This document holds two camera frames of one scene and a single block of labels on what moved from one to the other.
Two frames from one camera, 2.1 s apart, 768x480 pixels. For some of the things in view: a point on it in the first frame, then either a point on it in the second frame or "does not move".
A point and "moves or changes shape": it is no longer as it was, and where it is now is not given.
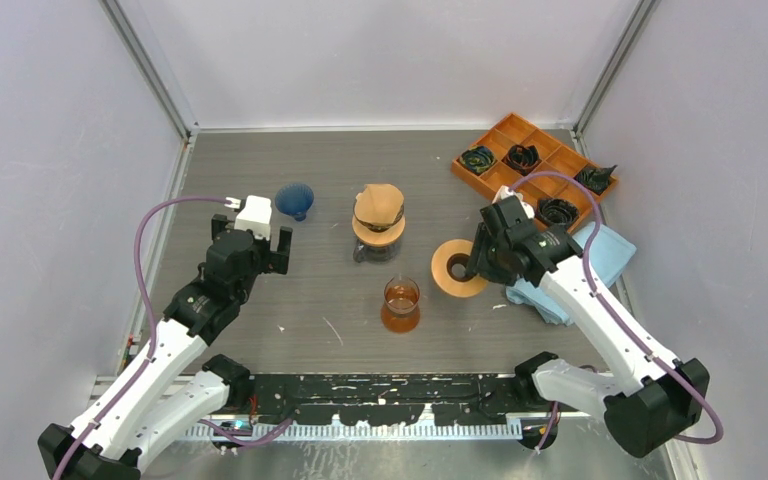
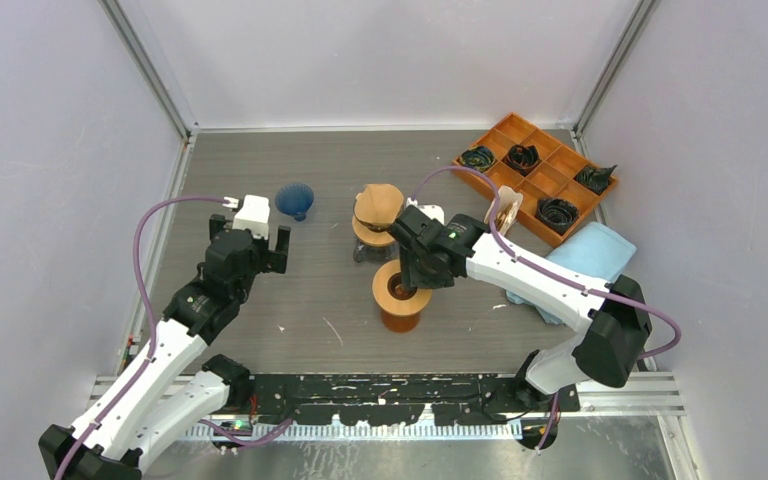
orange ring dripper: x=379 y=239 does not move
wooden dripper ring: x=455 y=251 moves or changes shape
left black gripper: x=273 y=261 does not move
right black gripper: x=478 y=262 to x=411 y=277
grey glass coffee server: x=364 y=252 does not move
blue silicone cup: x=294 y=200 does not move
